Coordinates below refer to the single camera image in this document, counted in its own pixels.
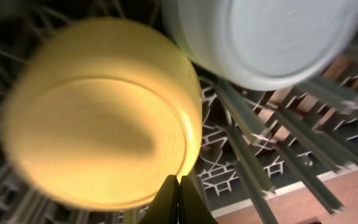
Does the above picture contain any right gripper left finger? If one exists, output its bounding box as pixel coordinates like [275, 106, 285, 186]
[138, 175, 179, 224]

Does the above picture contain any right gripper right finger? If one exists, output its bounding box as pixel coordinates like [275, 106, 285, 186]
[178, 176, 218, 224]

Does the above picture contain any yellow bowl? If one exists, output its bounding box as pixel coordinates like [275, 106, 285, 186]
[1, 17, 202, 210]

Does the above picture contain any blue cup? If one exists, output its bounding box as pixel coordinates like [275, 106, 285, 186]
[161, 0, 358, 91]

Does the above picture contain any grey plastic dishwasher rack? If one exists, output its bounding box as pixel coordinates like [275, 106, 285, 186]
[0, 1, 358, 223]

